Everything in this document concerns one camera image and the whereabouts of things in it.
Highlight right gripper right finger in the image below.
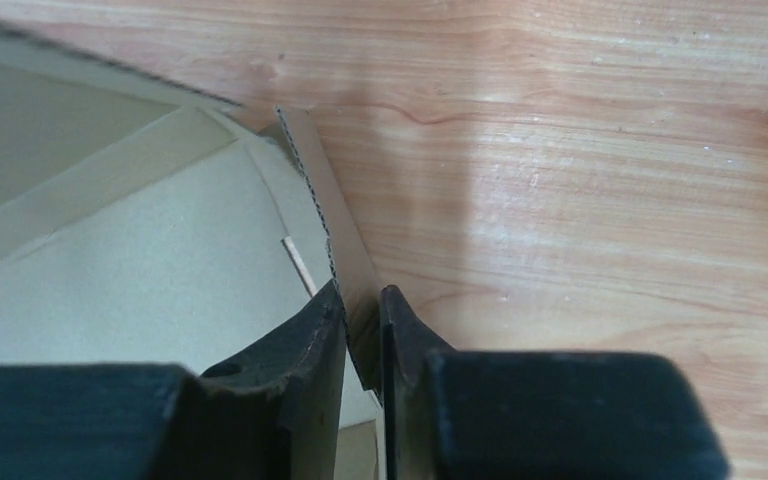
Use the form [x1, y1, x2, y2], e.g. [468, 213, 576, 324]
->
[380, 286, 731, 479]

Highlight cardboard box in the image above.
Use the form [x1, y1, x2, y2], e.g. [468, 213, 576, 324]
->
[0, 13, 385, 480]

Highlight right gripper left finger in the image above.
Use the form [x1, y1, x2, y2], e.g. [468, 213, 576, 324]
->
[0, 283, 345, 479]

